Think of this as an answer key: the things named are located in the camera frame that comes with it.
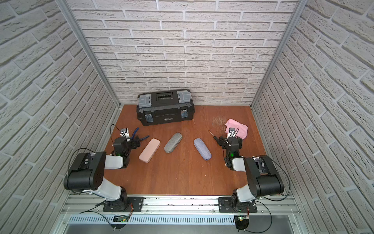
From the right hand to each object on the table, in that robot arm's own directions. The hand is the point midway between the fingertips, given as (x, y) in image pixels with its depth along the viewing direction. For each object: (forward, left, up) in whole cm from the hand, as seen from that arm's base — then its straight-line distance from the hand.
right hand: (232, 136), depth 94 cm
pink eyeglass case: (-3, +54, -4) cm, 54 cm away
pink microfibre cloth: (+7, -10, -5) cm, 13 cm away
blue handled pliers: (+1, +62, +3) cm, 62 cm away
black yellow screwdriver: (+2, +9, -6) cm, 11 cm away
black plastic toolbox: (+20, +44, +10) cm, 49 cm away
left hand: (+5, +67, +1) cm, 67 cm away
